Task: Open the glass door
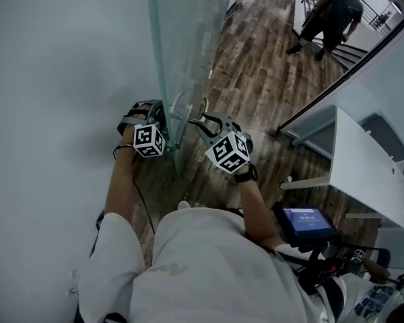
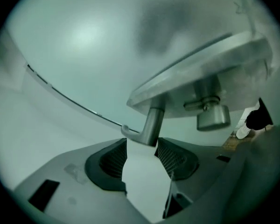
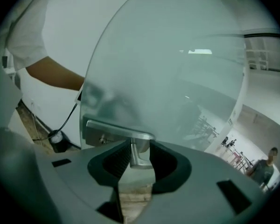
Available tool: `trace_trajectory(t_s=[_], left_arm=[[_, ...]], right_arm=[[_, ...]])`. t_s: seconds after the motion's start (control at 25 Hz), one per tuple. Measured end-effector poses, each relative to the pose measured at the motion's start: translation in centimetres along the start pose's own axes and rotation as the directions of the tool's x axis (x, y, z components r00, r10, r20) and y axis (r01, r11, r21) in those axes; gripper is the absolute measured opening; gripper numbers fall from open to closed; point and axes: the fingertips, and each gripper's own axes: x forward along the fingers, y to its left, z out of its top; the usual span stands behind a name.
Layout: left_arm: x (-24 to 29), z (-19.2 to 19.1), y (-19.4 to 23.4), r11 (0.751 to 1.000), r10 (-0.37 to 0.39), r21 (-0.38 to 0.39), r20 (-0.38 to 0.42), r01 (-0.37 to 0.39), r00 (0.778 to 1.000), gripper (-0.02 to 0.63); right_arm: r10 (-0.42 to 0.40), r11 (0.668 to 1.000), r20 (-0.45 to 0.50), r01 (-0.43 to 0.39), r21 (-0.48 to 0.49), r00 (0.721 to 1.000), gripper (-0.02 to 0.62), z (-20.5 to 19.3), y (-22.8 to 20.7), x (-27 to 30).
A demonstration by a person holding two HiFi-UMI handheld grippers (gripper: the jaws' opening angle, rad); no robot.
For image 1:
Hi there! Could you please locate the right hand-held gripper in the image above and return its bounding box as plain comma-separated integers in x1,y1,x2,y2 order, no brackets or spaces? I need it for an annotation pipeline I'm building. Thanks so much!
187,112,254,175

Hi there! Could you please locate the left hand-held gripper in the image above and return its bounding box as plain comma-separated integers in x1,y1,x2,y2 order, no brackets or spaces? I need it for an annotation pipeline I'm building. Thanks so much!
116,100,168,159

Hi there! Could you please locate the metal door handle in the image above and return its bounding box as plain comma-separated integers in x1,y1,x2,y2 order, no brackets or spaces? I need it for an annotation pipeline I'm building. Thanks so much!
168,91,195,149
188,96,210,124

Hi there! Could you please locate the frosted glass door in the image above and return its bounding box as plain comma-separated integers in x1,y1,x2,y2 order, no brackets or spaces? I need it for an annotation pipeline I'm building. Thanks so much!
145,0,230,178

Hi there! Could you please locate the person's right forearm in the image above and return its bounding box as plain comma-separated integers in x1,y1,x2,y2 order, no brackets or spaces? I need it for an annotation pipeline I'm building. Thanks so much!
238,179,284,249

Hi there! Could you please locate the person's left forearm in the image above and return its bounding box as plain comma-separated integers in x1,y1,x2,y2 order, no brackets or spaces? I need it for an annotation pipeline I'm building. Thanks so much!
103,142,136,222

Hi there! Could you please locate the person's left hand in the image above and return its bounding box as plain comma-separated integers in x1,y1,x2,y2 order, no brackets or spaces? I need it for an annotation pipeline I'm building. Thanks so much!
127,102,154,125

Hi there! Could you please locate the black wristwatch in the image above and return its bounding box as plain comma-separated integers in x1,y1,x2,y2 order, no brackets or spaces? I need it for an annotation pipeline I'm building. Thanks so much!
233,164,260,185

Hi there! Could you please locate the blue screen device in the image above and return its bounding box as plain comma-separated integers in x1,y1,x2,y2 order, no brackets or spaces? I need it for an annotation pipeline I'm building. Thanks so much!
272,203,341,249

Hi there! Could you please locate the person in white shirt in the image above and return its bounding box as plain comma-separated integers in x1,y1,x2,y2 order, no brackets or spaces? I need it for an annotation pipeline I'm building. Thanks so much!
77,206,328,323

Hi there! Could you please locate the white desk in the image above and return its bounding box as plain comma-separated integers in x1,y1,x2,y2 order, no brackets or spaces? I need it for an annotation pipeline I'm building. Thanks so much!
279,106,404,234

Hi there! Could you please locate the dark staircase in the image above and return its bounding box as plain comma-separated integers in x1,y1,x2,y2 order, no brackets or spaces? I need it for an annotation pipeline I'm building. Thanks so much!
301,10,371,72

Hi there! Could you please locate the black chest rig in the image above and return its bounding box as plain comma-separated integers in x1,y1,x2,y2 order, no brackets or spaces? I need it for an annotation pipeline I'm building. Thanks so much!
289,239,358,296

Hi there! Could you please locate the blue white printed bag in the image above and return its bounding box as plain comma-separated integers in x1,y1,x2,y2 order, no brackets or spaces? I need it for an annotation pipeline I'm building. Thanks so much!
352,283,396,317

